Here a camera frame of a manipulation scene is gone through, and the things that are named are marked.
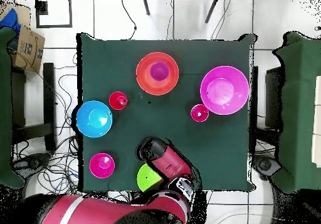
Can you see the plain cardboard box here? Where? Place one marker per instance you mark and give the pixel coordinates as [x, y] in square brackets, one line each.
[23, 14]

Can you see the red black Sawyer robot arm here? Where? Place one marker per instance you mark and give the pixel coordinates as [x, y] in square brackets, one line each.
[173, 163]

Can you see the dark green tablecloth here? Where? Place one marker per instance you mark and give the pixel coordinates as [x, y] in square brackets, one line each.
[112, 58]

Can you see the blue bag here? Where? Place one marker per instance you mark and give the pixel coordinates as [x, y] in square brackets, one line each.
[10, 20]

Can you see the grey chair leg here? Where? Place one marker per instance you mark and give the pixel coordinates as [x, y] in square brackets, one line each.
[146, 7]
[211, 10]

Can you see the orange bowl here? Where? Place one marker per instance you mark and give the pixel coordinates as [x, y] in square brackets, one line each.
[143, 76]

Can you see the large pink bowl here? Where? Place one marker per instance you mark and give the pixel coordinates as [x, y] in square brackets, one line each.
[224, 90]

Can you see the small red bowl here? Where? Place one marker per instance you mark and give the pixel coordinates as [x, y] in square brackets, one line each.
[101, 166]

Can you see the green cloth covered table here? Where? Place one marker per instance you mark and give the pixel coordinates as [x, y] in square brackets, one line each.
[298, 108]
[5, 108]

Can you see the large blue bowl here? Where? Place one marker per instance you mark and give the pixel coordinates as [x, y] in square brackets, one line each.
[94, 118]

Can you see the white box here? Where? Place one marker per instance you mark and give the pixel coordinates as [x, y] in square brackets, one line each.
[317, 108]

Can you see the printed cardboard box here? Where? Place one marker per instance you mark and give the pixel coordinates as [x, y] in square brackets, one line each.
[27, 48]

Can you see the green bowl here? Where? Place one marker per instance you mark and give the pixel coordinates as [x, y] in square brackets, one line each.
[146, 178]

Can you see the black metal stand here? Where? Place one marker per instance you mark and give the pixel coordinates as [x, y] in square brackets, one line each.
[273, 96]
[49, 96]

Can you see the red cup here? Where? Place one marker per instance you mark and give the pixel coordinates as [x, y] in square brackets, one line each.
[116, 101]
[199, 113]

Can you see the purple cup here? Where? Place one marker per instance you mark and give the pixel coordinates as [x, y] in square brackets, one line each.
[159, 71]

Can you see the black pedestal foot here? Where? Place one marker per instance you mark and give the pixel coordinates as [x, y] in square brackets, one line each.
[265, 165]
[30, 162]

